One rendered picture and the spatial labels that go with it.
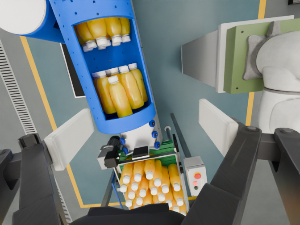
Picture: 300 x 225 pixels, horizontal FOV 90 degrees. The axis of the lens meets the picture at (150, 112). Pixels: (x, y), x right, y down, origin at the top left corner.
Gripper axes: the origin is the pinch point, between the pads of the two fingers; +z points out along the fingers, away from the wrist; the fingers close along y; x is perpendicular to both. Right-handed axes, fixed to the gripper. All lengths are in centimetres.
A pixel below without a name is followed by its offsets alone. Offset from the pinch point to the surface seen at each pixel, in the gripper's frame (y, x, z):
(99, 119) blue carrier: -21.3, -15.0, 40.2
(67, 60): -84, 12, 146
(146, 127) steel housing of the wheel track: -5, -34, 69
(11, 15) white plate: -56, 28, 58
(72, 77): -84, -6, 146
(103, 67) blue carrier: -23, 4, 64
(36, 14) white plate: -45, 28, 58
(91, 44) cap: -22, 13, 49
